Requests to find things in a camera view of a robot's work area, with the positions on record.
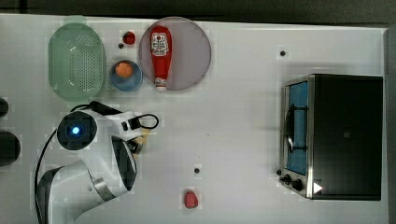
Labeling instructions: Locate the yellow banana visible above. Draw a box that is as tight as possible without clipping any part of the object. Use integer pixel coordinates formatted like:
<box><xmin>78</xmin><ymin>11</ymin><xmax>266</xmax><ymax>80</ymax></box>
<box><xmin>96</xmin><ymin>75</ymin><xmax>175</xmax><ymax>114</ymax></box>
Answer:
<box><xmin>134</xmin><ymin>128</ymin><xmax>150</xmax><ymax>145</ymax></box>

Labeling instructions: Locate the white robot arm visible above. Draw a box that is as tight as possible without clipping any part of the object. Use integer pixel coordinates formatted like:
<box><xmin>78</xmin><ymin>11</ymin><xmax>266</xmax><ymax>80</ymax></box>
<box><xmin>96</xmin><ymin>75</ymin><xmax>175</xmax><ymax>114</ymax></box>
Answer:
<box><xmin>34</xmin><ymin>101</ymin><xmax>156</xmax><ymax>224</ymax></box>

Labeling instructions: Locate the grey round plate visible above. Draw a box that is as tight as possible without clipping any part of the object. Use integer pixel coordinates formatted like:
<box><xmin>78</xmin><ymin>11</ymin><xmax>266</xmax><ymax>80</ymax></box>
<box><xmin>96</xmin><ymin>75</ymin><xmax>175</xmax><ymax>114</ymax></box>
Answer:
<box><xmin>138</xmin><ymin>17</ymin><xmax>211</xmax><ymax>91</ymax></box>

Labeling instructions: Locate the blue bowl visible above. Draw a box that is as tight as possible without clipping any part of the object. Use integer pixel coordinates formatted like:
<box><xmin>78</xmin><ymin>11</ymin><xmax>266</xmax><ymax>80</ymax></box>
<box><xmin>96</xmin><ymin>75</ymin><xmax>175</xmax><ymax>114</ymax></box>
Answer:
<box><xmin>109</xmin><ymin>60</ymin><xmax>143</xmax><ymax>91</ymax></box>

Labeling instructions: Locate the red ketchup bottle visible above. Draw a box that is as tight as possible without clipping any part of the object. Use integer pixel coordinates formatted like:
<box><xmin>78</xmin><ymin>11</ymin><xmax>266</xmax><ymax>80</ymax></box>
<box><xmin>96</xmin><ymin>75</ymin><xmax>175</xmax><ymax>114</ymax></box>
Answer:
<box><xmin>150</xmin><ymin>25</ymin><xmax>173</xmax><ymax>91</ymax></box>

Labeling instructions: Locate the orange ball fruit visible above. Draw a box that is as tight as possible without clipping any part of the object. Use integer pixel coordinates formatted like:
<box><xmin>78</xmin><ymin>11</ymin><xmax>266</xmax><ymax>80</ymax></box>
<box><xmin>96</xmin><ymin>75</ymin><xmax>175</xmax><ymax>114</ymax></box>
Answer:
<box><xmin>115</xmin><ymin>63</ymin><xmax>133</xmax><ymax>78</ymax></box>

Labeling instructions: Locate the small red strawberry toy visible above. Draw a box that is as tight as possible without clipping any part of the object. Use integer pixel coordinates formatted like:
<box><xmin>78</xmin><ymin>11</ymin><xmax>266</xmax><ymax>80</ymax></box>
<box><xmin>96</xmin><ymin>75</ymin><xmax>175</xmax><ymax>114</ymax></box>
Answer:
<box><xmin>122</xmin><ymin>31</ymin><xmax>135</xmax><ymax>45</ymax></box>

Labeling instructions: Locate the black toaster oven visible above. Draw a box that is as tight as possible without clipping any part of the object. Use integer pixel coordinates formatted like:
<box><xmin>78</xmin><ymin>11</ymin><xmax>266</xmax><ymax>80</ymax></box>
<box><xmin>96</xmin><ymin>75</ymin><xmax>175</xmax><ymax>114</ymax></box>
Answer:
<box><xmin>276</xmin><ymin>74</ymin><xmax>384</xmax><ymax>201</ymax></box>

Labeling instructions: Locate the green perforated colander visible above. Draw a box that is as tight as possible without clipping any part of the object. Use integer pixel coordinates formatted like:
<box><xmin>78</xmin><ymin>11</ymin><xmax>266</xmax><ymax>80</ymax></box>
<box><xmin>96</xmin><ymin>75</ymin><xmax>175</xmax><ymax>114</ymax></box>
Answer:
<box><xmin>49</xmin><ymin>16</ymin><xmax>106</xmax><ymax>102</ymax></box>

